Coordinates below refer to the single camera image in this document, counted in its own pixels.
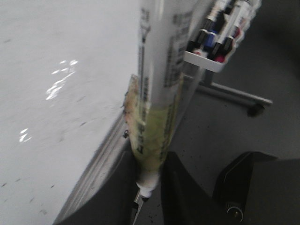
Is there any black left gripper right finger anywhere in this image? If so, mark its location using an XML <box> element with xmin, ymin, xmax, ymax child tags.
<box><xmin>161</xmin><ymin>152</ymin><xmax>225</xmax><ymax>225</ymax></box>

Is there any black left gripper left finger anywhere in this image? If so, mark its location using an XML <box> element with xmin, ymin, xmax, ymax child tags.
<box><xmin>58</xmin><ymin>151</ymin><xmax>137</xmax><ymax>225</ymax></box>

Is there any white marker with yellowed tape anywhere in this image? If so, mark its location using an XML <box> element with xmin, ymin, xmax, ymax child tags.
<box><xmin>124</xmin><ymin>0</ymin><xmax>212</xmax><ymax>209</ymax></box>

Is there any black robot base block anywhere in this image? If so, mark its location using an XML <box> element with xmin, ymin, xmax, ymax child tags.
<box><xmin>213</xmin><ymin>152</ymin><xmax>300</xmax><ymax>225</ymax></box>

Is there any grey whiteboard stand leg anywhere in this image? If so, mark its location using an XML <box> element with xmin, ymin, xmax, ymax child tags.
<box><xmin>199</xmin><ymin>70</ymin><xmax>273</xmax><ymax>110</ymax></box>

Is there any white marker tray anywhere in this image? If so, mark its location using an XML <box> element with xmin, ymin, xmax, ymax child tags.
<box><xmin>184</xmin><ymin>12</ymin><xmax>256</xmax><ymax>73</ymax></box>

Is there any blue capped marker in tray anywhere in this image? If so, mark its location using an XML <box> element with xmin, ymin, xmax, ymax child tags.
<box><xmin>204</xmin><ymin>0</ymin><xmax>235</xmax><ymax>51</ymax></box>

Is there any black capped marker in tray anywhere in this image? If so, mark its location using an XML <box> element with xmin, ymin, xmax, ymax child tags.
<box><xmin>186</xmin><ymin>0</ymin><xmax>227</xmax><ymax>52</ymax></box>

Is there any red capped marker in tray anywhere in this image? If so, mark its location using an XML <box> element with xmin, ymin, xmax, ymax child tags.
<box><xmin>210</xmin><ymin>0</ymin><xmax>251</xmax><ymax>63</ymax></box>

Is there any white whiteboard with aluminium frame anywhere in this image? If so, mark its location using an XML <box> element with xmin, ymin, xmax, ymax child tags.
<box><xmin>0</xmin><ymin>0</ymin><xmax>140</xmax><ymax>225</ymax></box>

